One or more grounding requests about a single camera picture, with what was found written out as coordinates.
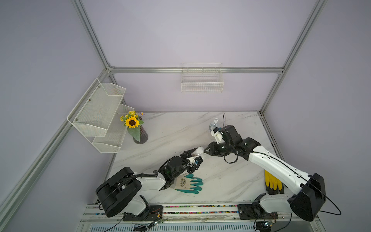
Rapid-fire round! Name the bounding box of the white mesh shelf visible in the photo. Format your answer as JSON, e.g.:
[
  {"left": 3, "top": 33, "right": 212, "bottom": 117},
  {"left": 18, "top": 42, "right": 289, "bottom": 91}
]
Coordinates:
[
  {"left": 92, "top": 104, "right": 134, "bottom": 153},
  {"left": 67, "top": 79, "right": 126, "bottom": 137}
]

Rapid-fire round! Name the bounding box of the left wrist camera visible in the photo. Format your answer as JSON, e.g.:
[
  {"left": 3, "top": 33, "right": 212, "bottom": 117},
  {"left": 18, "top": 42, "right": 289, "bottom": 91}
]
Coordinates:
[{"left": 194, "top": 156, "right": 203, "bottom": 167}]

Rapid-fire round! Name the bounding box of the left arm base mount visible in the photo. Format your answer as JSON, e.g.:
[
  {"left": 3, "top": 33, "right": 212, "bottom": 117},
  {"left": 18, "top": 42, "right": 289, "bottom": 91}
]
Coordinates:
[{"left": 123, "top": 195, "right": 164, "bottom": 222}]

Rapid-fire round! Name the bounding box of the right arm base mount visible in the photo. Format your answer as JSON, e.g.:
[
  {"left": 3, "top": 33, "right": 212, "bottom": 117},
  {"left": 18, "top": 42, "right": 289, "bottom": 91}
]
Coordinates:
[{"left": 237, "top": 193, "right": 278, "bottom": 220}]

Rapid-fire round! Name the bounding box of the white label tea bottle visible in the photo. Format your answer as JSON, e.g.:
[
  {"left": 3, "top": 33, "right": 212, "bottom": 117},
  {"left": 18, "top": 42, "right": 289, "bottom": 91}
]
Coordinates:
[{"left": 191, "top": 147, "right": 205, "bottom": 158}]

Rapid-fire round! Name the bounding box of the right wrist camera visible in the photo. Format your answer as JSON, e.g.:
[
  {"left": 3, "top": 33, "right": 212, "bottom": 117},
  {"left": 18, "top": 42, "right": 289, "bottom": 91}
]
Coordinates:
[{"left": 210, "top": 127, "right": 228, "bottom": 144}]

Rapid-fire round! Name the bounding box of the green white work glove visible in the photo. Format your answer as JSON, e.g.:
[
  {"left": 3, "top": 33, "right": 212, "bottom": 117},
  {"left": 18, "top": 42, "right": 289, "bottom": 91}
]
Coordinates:
[{"left": 172, "top": 174, "right": 203, "bottom": 194}]

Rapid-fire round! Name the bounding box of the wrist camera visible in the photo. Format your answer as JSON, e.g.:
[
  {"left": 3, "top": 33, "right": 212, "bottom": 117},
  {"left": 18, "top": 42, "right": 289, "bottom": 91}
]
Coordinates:
[
  {"left": 210, "top": 127, "right": 228, "bottom": 144},
  {"left": 194, "top": 156, "right": 203, "bottom": 167}
]

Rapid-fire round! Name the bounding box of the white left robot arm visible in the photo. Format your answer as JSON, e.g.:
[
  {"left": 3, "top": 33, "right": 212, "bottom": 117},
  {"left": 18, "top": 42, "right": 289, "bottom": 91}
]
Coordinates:
[{"left": 96, "top": 147, "right": 204, "bottom": 218}]

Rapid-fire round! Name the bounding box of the clear small water bottle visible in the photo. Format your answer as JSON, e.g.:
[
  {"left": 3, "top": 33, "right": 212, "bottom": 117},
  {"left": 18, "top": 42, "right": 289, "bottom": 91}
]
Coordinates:
[{"left": 209, "top": 118, "right": 219, "bottom": 132}]

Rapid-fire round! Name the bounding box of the white mesh lower shelf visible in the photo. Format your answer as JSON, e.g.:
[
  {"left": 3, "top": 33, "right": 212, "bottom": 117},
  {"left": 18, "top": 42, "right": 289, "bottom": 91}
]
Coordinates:
[{"left": 92, "top": 104, "right": 134, "bottom": 153}]

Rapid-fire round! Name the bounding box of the white mesh upper shelf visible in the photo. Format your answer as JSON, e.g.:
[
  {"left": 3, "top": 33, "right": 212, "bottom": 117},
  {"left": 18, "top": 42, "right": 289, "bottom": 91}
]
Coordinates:
[{"left": 67, "top": 79, "right": 126, "bottom": 137}]

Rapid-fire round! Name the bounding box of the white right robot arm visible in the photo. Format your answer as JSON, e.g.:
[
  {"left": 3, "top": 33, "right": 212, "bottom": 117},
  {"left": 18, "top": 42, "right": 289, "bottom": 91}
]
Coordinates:
[{"left": 204, "top": 125, "right": 327, "bottom": 221}]

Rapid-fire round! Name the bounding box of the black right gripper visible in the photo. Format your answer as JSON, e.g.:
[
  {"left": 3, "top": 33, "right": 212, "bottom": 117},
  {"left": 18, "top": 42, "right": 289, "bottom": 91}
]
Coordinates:
[{"left": 204, "top": 142, "right": 233, "bottom": 156}]

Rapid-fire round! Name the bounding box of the dark glass flower vase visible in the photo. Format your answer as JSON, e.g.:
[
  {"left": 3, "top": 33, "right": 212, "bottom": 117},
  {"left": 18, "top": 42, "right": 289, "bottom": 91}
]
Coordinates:
[{"left": 133, "top": 125, "right": 148, "bottom": 145}]

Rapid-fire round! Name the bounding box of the yellow black work glove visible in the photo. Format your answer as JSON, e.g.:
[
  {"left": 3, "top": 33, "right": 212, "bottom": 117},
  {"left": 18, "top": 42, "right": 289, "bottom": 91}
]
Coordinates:
[{"left": 264, "top": 170, "right": 285, "bottom": 195}]

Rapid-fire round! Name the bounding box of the white wire wall basket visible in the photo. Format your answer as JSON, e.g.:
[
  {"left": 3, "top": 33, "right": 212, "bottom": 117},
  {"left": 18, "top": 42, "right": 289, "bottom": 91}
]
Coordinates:
[{"left": 181, "top": 62, "right": 224, "bottom": 93}]

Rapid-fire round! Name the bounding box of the artificial sunflower bouquet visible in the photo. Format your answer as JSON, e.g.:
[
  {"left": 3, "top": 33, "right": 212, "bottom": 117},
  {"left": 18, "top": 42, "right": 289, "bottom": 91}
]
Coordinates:
[{"left": 119, "top": 110, "right": 144, "bottom": 141}]

